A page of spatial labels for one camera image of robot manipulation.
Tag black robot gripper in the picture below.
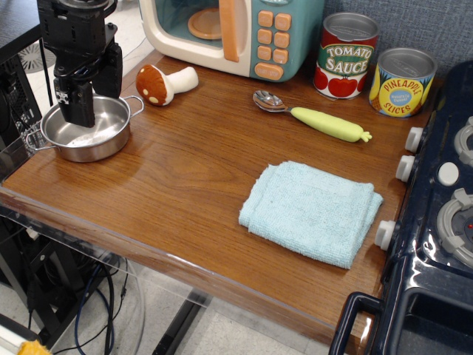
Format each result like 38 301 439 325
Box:
37 1 123 128

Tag light blue towel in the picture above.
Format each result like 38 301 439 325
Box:
239 161 384 269

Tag small steel pot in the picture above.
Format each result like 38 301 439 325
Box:
25 95 145 163

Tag plush brown mushroom toy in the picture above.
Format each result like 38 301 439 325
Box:
135 64 199 107

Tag orange plate inside microwave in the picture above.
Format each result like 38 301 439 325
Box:
188 7 222 40

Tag toy microwave teal cream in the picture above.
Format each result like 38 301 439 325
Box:
139 0 324 82

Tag tomato sauce can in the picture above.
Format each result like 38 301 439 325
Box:
313 12 380 99

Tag pineapple slices can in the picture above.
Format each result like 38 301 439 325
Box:
369 47 438 118

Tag white stove knob middle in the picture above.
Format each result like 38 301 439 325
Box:
395 155 415 183

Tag white stove knob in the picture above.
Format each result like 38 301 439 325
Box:
404 127 423 153
395 155 415 183
375 220 396 251

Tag white stove knob bottom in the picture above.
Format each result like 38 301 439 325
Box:
375 220 396 251

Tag white stove knob top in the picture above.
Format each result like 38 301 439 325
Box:
404 127 423 153

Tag dark blue toy stove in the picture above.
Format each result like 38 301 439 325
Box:
330 61 472 354

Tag spoon with green handle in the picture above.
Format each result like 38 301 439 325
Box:
253 90 372 143

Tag black metal table frame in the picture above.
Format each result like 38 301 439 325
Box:
1 217 101 347

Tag black blue floor cables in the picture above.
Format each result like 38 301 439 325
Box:
51 254 145 355

